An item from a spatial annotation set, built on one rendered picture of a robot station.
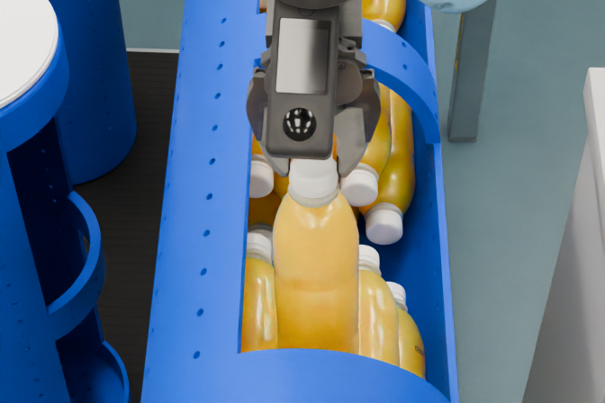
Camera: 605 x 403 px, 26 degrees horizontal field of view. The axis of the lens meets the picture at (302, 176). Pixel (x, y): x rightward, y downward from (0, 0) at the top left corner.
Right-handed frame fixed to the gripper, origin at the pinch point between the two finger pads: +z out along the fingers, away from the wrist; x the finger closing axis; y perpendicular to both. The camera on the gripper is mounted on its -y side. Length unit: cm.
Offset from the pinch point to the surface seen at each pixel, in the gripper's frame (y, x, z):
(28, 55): 43, 34, 30
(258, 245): 7.9, 5.3, 20.1
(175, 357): -8.3, 11.5, 14.6
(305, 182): -1.9, 0.6, -0.9
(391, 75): 23.9, -7.3, 13.2
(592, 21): 163, -64, 135
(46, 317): 34, 37, 72
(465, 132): 124, -31, 131
